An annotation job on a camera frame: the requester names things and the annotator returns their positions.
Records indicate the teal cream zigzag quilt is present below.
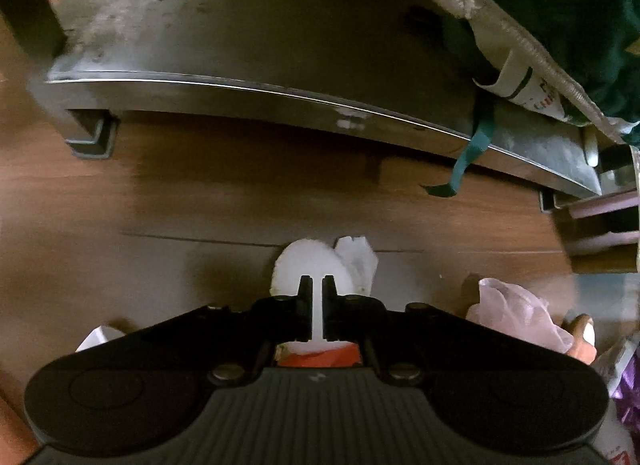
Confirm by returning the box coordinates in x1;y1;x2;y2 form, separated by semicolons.
432;0;639;146

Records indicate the white tissue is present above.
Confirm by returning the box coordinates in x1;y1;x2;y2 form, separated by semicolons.
270;237;378;355

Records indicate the right hand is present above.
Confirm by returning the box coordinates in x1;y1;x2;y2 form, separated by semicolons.
566;315;598;365

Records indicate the pink crumpled plastic bag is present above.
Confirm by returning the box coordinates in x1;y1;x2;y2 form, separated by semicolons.
465;277;574;353

